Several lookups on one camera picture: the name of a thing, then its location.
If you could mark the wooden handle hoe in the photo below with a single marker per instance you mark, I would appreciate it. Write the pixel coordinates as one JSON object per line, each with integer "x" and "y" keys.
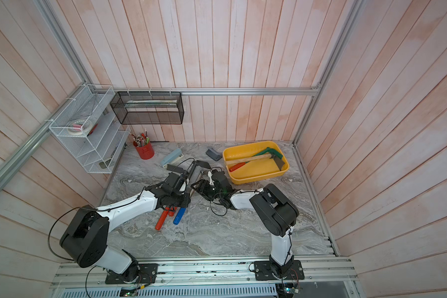
{"x": 278, "y": 161}

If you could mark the light blue stapler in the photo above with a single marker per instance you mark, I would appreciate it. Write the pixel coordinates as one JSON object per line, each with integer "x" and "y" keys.
{"x": 170, "y": 159}

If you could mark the red metal pencil cup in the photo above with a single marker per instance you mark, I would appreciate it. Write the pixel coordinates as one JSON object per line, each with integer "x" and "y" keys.
{"x": 146, "y": 152}

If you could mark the tape roll on shelf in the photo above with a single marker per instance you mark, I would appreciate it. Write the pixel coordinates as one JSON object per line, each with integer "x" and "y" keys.
{"x": 79, "y": 127}

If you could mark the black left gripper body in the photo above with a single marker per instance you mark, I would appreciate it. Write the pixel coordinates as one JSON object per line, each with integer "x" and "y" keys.
{"x": 179, "y": 200}

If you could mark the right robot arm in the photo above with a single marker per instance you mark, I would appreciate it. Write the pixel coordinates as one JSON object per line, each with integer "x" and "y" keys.
{"x": 277, "y": 212}

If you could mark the green hoe red grip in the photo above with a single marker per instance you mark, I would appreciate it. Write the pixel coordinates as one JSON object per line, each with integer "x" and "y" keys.
{"x": 267, "y": 150}

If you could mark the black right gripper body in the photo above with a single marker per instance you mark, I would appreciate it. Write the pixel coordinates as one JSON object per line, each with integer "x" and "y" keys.
{"x": 218, "y": 195}

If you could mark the speckled hoe red grip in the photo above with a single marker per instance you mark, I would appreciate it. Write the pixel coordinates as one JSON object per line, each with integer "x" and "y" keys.
{"x": 170, "y": 211}
{"x": 196, "y": 164}

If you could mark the white wire mesh shelf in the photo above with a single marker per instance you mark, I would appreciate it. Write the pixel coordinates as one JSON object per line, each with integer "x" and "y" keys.
{"x": 99, "y": 151}

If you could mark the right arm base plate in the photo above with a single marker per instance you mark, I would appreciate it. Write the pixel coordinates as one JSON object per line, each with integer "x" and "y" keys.
{"x": 271, "y": 271}

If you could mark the black wire mesh basket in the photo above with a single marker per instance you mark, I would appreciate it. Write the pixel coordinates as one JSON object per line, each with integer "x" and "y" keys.
{"x": 148, "y": 107}

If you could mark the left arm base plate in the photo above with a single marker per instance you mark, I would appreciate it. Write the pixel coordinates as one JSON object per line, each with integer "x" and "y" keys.
{"x": 143, "y": 273}

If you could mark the yellow plastic storage box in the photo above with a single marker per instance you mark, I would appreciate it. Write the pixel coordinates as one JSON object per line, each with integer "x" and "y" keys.
{"x": 254, "y": 170}

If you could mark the speckled hoe outer red grip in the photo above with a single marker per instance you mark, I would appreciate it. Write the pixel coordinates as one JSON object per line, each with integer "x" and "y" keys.
{"x": 170, "y": 211}

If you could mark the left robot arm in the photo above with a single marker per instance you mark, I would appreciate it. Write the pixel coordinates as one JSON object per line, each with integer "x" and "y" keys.
{"x": 86, "y": 238}

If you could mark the speckled hoe inner red grip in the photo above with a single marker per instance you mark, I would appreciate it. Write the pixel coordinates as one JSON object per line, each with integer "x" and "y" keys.
{"x": 196, "y": 164}

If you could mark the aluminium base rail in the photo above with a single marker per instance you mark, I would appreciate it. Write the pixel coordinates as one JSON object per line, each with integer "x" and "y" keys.
{"x": 212, "y": 271}

